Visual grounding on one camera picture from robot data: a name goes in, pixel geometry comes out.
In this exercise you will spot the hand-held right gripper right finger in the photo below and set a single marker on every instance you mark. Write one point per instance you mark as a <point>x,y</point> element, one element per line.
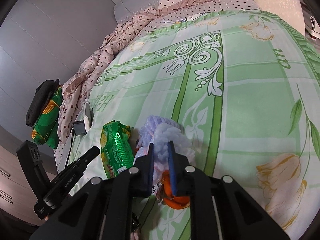
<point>172,175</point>

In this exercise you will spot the grey drawer cabinet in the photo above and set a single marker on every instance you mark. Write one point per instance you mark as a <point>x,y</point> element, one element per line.
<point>15,180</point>

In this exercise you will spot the black folded cloth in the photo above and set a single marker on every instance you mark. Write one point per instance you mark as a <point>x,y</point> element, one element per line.
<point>40,100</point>

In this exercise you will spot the grey bed headboard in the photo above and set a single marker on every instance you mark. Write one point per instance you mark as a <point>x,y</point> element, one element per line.
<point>125,11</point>

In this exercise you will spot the white glossy nightstand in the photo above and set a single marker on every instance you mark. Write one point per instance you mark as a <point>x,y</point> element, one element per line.
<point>275,2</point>

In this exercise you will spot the grey charger adapter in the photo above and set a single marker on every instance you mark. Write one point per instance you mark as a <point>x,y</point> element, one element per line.
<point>79,128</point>

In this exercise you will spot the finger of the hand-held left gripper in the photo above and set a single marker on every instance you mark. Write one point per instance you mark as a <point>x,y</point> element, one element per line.
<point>85,158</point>

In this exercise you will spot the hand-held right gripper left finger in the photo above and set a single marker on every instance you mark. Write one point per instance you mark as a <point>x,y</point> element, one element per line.
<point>150,170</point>

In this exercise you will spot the lilac foam fruit net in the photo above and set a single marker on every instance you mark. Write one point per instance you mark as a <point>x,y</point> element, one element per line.
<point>160,132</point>

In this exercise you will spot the green floral blanket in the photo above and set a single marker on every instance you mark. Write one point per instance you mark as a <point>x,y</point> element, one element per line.
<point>237,92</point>

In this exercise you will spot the white power strip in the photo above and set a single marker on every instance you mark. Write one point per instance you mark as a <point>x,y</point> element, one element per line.
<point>88,117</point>

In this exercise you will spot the orange peel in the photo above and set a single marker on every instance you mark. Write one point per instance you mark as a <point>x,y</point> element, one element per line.
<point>175,201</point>

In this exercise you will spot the pink polka dot quilt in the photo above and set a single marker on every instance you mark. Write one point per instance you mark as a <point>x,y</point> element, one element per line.
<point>100,62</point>

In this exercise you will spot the green snack packet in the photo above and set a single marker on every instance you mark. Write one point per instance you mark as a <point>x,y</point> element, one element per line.
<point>117,150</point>

